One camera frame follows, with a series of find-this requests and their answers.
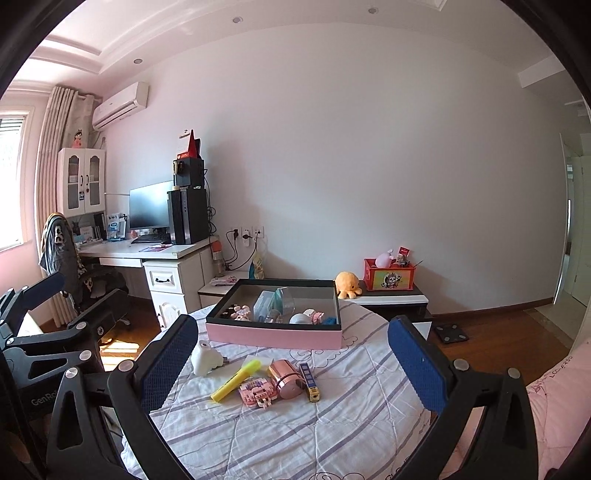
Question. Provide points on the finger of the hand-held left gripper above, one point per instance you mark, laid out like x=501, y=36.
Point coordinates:
x=99, y=314
x=44, y=285

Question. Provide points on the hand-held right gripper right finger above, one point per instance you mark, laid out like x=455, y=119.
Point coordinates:
x=415, y=364

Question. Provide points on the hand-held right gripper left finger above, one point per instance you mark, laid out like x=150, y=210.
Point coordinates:
x=168, y=364

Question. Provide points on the yellow highlighter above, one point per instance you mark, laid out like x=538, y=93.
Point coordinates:
x=235, y=381

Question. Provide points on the pink cat figurine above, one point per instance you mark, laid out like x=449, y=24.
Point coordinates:
x=240, y=314

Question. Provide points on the pink black storage box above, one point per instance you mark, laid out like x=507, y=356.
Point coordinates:
x=277, y=336

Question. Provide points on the clear plastic box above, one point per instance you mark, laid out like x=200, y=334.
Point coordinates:
x=264, y=304

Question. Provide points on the rose gold cylinder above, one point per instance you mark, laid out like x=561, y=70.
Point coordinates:
x=286, y=378

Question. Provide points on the white round ball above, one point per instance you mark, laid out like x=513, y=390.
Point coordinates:
x=300, y=318

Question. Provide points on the teal plastic item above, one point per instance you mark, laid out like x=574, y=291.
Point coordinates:
x=279, y=300

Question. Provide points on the black office chair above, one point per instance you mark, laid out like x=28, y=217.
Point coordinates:
x=64, y=258

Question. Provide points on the black bathroom scale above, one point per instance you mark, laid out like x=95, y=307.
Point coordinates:
x=450, y=332

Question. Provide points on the white desk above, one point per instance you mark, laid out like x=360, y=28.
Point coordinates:
x=124, y=249

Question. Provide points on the pink mouse pad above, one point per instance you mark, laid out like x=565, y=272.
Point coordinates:
x=156, y=248

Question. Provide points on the blue white box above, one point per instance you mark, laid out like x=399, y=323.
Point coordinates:
x=116, y=227

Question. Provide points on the red storage crate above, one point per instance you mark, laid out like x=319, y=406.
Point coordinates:
x=388, y=279

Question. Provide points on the black keyboard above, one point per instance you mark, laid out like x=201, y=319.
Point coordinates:
x=150, y=238

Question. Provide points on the small pink toy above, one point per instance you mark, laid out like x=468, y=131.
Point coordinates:
x=224, y=280

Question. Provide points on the window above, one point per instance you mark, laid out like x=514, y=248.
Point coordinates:
x=11, y=184

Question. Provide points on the orange octopus plush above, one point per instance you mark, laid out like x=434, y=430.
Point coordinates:
x=347, y=284

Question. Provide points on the white glass door cabinet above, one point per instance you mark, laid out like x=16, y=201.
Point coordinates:
x=81, y=182

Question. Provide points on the pink whale plush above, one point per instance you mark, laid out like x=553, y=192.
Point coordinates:
x=383, y=260

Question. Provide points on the red card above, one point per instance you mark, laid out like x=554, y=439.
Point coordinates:
x=404, y=252

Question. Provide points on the bottle with orange cap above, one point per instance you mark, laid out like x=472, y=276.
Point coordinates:
x=216, y=258

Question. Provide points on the striped white quilt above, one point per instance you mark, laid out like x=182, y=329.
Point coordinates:
x=323, y=438

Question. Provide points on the black computer monitor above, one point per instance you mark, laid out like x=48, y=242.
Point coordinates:
x=150, y=205

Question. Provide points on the beige curtain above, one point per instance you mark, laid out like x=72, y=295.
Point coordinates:
x=53, y=161

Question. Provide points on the snack bag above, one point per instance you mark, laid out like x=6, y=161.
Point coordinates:
x=257, y=267

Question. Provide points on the black computer tower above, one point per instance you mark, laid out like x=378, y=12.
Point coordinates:
x=189, y=217

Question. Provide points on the pink blanket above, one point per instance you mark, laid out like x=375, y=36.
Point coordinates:
x=554, y=406

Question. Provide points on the pink doll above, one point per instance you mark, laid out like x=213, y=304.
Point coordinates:
x=78, y=139

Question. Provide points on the black speaker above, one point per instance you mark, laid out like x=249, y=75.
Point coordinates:
x=189, y=173

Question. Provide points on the red boxes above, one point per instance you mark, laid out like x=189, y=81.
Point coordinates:
x=191, y=147

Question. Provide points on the white air conditioner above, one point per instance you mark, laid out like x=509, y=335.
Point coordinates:
x=120, y=104

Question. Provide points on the white door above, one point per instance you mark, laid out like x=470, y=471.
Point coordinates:
x=577, y=240

